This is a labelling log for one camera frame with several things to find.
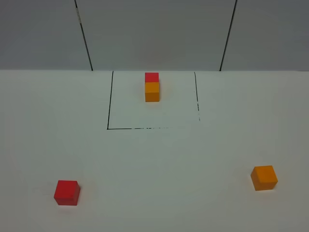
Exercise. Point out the orange template block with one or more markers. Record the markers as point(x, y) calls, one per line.
point(152, 92)

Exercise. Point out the red template block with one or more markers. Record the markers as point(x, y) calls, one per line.
point(151, 77)

